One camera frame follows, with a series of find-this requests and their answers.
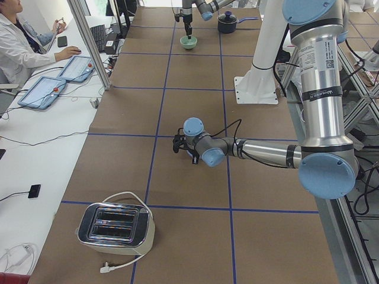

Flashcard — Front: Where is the white toaster power plug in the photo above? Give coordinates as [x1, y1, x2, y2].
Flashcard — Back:
[99, 262, 115, 273]

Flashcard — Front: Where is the small black pad device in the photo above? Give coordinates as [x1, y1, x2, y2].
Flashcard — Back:
[28, 184, 41, 199]

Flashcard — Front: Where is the blue teach pendant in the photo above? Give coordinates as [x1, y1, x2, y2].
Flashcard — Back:
[57, 56, 94, 83]
[18, 76, 67, 109]

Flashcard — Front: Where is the dark blue saucepan with lid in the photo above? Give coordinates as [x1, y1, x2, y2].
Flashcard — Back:
[217, 11, 259, 34]

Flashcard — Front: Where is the black keyboard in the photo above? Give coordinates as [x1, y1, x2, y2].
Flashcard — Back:
[90, 24, 106, 53]

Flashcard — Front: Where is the aluminium frame post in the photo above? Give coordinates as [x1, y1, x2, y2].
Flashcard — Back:
[67, 0, 111, 91]

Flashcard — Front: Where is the blue teach pendant upper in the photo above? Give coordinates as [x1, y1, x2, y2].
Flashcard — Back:
[57, 56, 94, 83]

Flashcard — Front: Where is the white pedestal column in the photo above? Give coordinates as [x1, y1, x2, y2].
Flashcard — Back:
[234, 1, 288, 105]

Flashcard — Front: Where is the light green bowl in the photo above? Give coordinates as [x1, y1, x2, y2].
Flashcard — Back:
[179, 36, 198, 50]

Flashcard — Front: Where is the person in white coat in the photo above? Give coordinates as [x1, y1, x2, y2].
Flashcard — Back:
[1, 1, 79, 86]

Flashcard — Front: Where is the cream and chrome toaster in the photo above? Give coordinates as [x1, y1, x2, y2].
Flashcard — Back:
[77, 202, 155, 256]

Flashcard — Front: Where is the black smartphone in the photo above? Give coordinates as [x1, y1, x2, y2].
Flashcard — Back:
[57, 36, 68, 47]

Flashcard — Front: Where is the blue teach pendant lower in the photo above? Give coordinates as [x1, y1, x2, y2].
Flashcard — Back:
[18, 76, 67, 109]

